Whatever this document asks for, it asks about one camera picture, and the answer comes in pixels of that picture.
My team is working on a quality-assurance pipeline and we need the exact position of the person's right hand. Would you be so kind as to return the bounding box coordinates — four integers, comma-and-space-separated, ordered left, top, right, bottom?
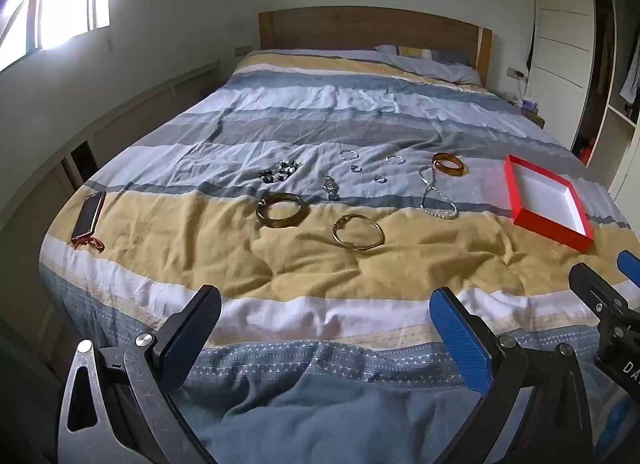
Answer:
596, 391, 635, 461

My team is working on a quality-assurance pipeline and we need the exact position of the dark olive bangle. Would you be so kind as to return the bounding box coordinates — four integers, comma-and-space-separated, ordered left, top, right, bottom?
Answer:
256, 192, 311, 230

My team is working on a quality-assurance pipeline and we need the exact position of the pearl necklace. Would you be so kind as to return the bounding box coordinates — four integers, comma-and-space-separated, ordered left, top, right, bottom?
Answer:
418, 165, 459, 220

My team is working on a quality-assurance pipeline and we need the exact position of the dark bead bracelet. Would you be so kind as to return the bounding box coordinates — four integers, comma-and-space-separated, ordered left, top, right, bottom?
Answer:
257, 159, 304, 183

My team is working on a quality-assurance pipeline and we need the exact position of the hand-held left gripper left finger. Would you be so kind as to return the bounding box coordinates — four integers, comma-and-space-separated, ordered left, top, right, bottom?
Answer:
59, 285, 222, 464

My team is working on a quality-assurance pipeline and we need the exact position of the striped duvet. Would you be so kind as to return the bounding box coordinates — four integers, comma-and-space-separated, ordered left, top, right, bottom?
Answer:
39, 48, 632, 464

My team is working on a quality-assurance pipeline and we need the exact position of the amber bangle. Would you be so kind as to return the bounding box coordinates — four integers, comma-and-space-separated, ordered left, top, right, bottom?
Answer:
432, 153, 470, 177

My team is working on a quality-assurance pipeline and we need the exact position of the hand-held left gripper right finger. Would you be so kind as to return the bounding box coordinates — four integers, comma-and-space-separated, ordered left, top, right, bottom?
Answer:
429, 286, 596, 464

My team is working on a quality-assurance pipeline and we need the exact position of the wooden headboard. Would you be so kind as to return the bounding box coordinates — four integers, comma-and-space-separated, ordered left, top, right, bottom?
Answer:
258, 6, 493, 89

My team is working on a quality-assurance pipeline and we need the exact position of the low white wall cabinet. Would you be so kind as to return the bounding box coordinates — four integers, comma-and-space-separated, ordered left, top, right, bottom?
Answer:
0, 61, 222, 265

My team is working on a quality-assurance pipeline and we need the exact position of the window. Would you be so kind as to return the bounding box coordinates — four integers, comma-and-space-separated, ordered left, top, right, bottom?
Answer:
0, 0, 147, 75

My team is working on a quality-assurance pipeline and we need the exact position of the lilac pillow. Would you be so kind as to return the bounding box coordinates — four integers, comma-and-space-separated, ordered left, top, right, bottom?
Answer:
375, 44, 484, 86

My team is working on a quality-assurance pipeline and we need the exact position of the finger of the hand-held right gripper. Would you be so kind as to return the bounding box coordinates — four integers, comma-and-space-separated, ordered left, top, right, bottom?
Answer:
617, 250, 640, 290
569, 262, 630, 317

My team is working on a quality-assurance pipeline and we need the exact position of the thin gold bangle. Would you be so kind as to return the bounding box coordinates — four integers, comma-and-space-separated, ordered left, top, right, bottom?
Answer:
332, 214, 386, 251

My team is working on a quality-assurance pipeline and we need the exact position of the red cardboard box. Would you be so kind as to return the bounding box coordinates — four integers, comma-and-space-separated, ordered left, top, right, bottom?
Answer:
503, 155, 596, 253

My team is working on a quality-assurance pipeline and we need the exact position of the smartphone with red case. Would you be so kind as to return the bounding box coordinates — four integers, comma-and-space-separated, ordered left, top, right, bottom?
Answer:
70, 190, 108, 253

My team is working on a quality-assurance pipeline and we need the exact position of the striped pillow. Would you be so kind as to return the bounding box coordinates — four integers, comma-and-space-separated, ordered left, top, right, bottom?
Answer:
397, 46, 437, 62

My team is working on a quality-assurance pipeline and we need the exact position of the white wardrobe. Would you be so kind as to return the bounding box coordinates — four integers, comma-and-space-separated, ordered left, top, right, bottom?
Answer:
527, 0, 640, 197

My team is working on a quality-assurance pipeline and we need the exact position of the hanging garment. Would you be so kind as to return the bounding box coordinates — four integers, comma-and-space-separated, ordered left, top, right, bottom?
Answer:
619, 32, 640, 105

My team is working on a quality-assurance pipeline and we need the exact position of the black hanging strap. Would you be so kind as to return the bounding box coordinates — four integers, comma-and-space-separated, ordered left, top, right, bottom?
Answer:
524, 8, 539, 75

